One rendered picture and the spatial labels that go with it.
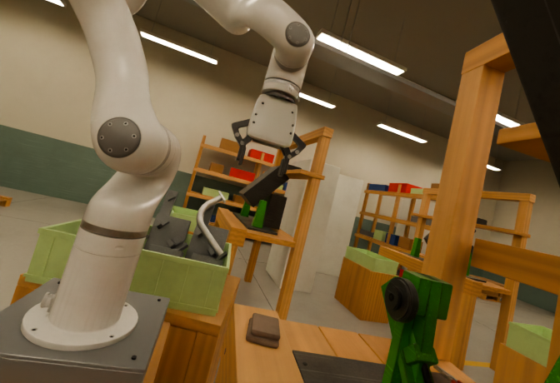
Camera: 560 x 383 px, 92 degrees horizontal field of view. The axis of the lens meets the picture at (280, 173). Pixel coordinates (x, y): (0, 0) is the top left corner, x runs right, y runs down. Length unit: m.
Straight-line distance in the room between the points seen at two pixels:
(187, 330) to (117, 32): 0.86
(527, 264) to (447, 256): 0.19
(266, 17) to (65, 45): 7.75
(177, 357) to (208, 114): 6.58
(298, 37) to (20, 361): 0.70
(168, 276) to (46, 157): 6.92
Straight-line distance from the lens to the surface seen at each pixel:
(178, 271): 1.04
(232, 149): 6.70
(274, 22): 0.57
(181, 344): 1.08
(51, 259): 1.16
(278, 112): 0.59
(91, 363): 0.61
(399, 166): 9.46
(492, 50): 1.21
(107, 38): 0.67
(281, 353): 0.74
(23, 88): 8.21
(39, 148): 7.88
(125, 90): 0.60
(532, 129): 0.80
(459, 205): 1.05
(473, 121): 1.11
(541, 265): 0.97
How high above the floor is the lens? 1.24
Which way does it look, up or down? 5 degrees up
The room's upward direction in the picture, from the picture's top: 15 degrees clockwise
